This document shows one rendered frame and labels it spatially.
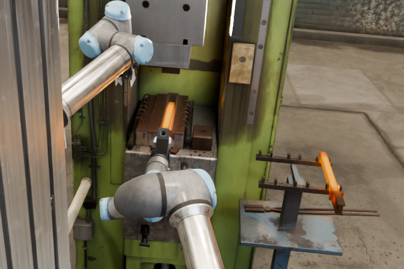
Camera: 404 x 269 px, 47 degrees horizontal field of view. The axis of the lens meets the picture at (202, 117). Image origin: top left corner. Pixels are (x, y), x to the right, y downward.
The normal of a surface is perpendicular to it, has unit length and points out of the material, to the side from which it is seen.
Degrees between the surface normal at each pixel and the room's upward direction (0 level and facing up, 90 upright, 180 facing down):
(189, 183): 24
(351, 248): 0
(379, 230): 0
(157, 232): 90
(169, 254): 90
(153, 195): 55
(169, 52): 90
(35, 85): 90
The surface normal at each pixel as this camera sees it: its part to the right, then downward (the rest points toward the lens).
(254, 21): -0.02, 0.41
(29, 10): 0.96, 0.19
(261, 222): 0.08, -0.91
